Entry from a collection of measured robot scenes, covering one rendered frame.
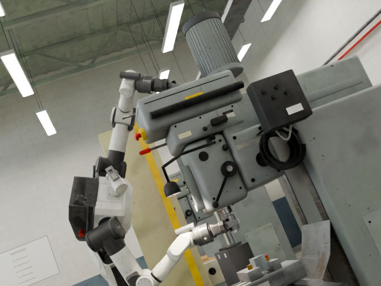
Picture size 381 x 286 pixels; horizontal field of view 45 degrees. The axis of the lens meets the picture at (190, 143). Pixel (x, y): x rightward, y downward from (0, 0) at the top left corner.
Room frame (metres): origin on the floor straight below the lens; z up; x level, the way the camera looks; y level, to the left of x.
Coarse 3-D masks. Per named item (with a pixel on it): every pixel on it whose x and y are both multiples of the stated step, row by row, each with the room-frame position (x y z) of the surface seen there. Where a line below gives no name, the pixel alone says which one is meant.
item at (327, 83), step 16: (336, 64) 2.21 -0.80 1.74; (352, 64) 2.23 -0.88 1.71; (304, 80) 2.16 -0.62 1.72; (320, 80) 2.18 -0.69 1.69; (336, 80) 2.20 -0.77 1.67; (352, 80) 2.21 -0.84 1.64; (368, 80) 2.24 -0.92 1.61; (320, 96) 2.17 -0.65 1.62; (336, 96) 2.19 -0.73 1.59; (240, 112) 2.08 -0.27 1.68; (240, 128) 2.07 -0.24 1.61
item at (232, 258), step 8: (224, 248) 2.50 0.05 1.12; (232, 248) 2.38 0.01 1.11; (240, 248) 2.39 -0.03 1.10; (248, 248) 2.41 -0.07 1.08; (216, 256) 2.56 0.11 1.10; (224, 256) 2.45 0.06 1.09; (232, 256) 2.37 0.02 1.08; (240, 256) 2.39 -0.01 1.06; (248, 256) 2.40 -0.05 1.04; (224, 264) 2.49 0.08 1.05; (232, 264) 2.38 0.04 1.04; (240, 264) 2.38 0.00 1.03; (248, 264) 2.39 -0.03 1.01; (224, 272) 2.54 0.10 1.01; (232, 272) 2.42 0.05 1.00; (232, 280) 2.47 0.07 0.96
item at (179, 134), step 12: (228, 108) 2.06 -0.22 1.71; (192, 120) 2.02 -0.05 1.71; (204, 120) 2.03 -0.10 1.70; (228, 120) 2.05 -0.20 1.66; (240, 120) 2.07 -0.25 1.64; (168, 132) 2.06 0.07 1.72; (180, 132) 2.00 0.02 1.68; (192, 132) 2.01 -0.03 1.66; (204, 132) 2.02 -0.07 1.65; (216, 132) 2.05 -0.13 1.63; (168, 144) 2.16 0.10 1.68; (180, 144) 2.00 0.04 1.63
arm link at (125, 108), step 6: (120, 96) 2.24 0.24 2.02; (120, 102) 2.27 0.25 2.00; (126, 102) 2.25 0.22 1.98; (132, 102) 2.29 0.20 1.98; (120, 108) 2.31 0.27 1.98; (126, 108) 2.29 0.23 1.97; (132, 108) 2.35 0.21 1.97; (120, 114) 2.32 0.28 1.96; (126, 114) 2.33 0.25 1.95; (120, 120) 2.34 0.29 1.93; (126, 120) 2.34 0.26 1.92; (132, 120) 2.34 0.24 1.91
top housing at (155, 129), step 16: (208, 80) 2.04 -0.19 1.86; (224, 80) 2.06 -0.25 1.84; (160, 96) 1.99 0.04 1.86; (176, 96) 2.00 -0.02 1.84; (192, 96) 2.02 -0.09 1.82; (224, 96) 2.05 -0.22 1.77; (240, 96) 2.07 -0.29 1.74; (144, 112) 1.97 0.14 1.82; (176, 112) 1.99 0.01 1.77; (192, 112) 2.01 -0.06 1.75; (144, 128) 2.05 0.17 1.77; (160, 128) 1.99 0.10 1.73
